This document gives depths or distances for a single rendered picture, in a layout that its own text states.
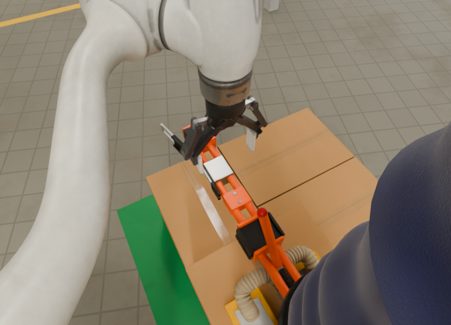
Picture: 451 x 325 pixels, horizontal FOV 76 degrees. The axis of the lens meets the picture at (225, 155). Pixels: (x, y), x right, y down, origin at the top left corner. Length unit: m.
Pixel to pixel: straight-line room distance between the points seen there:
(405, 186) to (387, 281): 0.06
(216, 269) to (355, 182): 0.92
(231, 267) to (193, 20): 0.65
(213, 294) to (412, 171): 0.70
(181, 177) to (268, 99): 1.36
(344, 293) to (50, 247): 0.26
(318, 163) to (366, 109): 1.27
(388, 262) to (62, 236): 0.25
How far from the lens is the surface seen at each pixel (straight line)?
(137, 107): 2.60
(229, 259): 0.87
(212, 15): 0.40
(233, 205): 0.76
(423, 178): 0.20
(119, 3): 0.46
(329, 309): 0.33
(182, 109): 2.50
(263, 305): 0.83
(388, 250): 0.19
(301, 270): 0.86
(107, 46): 0.45
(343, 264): 0.32
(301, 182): 1.47
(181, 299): 1.81
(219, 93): 0.48
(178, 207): 1.38
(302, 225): 0.93
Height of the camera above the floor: 1.78
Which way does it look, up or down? 55 degrees down
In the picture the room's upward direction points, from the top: straight up
